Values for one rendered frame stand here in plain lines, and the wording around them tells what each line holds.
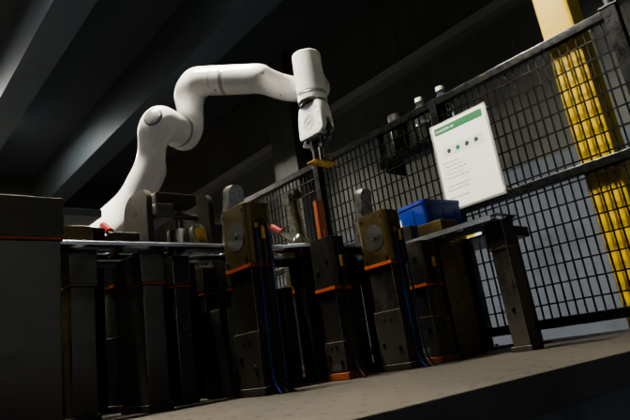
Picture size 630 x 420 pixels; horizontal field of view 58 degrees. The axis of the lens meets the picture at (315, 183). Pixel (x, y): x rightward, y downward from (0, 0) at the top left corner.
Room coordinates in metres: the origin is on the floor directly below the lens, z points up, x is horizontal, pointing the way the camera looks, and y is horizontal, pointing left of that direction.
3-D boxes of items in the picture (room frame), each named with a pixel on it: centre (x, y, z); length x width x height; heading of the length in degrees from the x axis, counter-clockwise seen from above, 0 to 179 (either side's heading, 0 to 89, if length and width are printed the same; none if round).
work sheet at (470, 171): (1.79, -0.51, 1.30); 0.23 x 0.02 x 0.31; 43
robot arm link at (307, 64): (1.48, -0.03, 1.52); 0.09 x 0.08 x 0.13; 165
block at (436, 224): (1.57, -0.32, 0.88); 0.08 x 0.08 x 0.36; 43
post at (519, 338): (1.31, -0.40, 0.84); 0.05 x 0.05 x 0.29; 43
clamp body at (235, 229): (1.07, 0.14, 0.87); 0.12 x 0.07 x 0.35; 43
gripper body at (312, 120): (1.48, -0.03, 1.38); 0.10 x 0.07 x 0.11; 43
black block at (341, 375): (1.21, -0.02, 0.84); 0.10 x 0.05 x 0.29; 43
